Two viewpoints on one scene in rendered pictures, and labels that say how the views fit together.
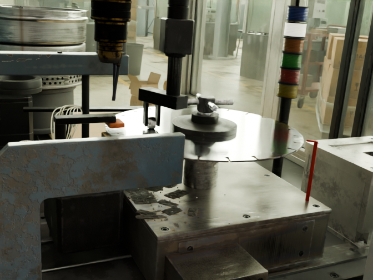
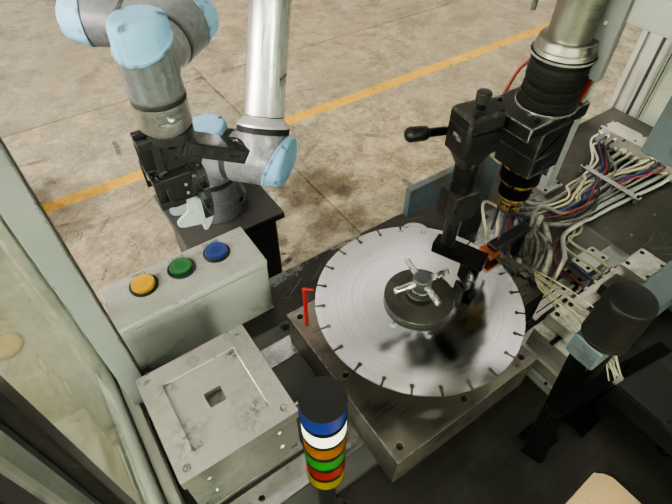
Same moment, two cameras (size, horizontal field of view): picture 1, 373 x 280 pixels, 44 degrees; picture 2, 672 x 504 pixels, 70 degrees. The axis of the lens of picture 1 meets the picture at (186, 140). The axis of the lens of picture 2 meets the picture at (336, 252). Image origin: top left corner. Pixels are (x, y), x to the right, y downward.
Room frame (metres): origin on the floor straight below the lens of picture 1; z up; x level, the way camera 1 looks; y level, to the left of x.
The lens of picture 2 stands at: (1.19, -0.23, 1.57)
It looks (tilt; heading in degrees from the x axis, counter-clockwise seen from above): 48 degrees down; 171
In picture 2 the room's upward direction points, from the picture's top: straight up
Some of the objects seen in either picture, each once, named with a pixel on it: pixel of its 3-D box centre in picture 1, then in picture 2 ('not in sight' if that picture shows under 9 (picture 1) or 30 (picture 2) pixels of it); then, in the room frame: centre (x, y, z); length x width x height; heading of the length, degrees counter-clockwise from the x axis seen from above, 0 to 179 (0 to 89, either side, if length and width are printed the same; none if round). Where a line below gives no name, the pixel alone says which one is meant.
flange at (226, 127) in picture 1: (204, 120); (419, 294); (0.75, -0.03, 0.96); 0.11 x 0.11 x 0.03
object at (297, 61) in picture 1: (291, 60); (324, 445); (1.00, -0.21, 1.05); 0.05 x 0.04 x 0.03; 26
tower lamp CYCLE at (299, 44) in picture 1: (293, 44); (324, 433); (1.00, -0.21, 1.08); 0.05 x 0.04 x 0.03; 26
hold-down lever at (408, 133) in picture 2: not in sight; (439, 137); (0.69, -0.02, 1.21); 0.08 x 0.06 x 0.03; 116
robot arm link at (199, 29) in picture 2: not in sight; (171, 26); (0.46, -0.35, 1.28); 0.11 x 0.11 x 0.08; 67
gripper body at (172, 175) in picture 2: not in sight; (172, 161); (0.56, -0.38, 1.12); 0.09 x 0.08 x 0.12; 115
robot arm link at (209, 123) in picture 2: not in sight; (207, 149); (0.24, -0.38, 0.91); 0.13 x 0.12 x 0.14; 67
